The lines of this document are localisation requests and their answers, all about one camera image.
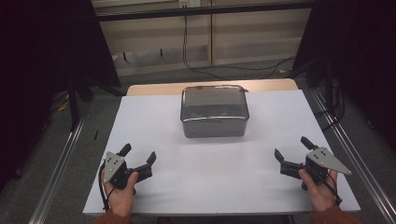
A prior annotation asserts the person's left hand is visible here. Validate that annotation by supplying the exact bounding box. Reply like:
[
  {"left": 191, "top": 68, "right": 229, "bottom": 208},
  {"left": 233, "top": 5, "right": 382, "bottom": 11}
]
[{"left": 101, "top": 170, "right": 140, "bottom": 218}]

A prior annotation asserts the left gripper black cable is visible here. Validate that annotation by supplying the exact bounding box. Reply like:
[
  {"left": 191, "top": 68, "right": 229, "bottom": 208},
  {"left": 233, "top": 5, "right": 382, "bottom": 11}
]
[{"left": 98, "top": 162, "right": 117, "bottom": 213}]

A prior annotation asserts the black horizontal bar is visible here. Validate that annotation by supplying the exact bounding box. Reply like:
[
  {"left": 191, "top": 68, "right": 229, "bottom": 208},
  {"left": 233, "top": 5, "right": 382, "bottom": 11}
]
[{"left": 95, "top": 1, "right": 314, "bottom": 22}]

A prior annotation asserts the white wall socket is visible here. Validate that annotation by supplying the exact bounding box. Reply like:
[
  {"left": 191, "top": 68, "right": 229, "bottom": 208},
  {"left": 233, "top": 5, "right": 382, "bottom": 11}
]
[{"left": 177, "top": 0, "right": 202, "bottom": 9}]

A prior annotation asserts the black curtain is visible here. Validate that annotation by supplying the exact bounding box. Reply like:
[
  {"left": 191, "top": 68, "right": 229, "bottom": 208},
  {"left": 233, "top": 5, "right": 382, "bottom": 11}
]
[
  {"left": 0, "top": 0, "right": 122, "bottom": 190},
  {"left": 291, "top": 0, "right": 396, "bottom": 152}
]

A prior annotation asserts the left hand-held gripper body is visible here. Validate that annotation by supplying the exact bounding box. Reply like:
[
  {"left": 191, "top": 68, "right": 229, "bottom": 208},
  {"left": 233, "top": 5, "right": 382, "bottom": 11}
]
[{"left": 102, "top": 150, "right": 138, "bottom": 190}]

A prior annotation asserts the bundle of black floor cables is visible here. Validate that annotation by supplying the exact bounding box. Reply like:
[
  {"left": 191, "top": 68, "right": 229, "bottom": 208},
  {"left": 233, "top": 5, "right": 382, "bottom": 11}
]
[{"left": 313, "top": 78, "right": 347, "bottom": 133}]

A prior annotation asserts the black wall cable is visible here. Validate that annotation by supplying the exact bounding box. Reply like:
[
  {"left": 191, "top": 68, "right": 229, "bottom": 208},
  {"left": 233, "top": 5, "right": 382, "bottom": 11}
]
[{"left": 181, "top": 14, "right": 297, "bottom": 80}]

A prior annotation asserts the aluminium floor rail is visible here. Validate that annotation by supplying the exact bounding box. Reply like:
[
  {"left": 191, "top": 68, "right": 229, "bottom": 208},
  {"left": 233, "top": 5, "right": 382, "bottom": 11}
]
[
  {"left": 27, "top": 117, "right": 87, "bottom": 224},
  {"left": 310, "top": 89, "right": 396, "bottom": 224}
]

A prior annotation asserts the white table cover sheet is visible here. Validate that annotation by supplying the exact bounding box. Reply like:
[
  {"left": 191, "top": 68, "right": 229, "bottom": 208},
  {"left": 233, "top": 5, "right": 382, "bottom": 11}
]
[{"left": 81, "top": 89, "right": 361, "bottom": 217}]

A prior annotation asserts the grey transparent lidded box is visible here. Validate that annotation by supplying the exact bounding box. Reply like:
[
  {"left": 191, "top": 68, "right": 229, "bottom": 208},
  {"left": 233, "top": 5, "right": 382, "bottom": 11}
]
[{"left": 179, "top": 84, "right": 250, "bottom": 139}]

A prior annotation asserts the black metal stand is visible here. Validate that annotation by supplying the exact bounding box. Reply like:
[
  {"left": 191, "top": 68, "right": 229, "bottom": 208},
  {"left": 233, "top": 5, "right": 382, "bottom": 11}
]
[{"left": 66, "top": 74, "right": 82, "bottom": 133}]

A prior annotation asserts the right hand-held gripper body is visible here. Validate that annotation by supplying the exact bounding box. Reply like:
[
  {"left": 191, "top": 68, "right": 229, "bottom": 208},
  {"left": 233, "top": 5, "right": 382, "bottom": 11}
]
[{"left": 302, "top": 146, "right": 353, "bottom": 191}]

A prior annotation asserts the person's right hand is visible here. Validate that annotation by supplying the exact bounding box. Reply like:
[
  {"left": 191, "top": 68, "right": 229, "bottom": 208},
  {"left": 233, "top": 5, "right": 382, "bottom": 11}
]
[{"left": 297, "top": 168, "right": 339, "bottom": 214}]

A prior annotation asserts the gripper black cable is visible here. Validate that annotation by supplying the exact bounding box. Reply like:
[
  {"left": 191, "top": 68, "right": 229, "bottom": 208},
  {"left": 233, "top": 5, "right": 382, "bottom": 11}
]
[
  {"left": 313, "top": 171, "right": 343, "bottom": 207},
  {"left": 98, "top": 162, "right": 117, "bottom": 213}
]

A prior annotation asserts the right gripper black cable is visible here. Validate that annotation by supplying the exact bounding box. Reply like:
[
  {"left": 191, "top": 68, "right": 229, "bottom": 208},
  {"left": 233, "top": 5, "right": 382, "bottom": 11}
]
[{"left": 313, "top": 171, "right": 343, "bottom": 207}]

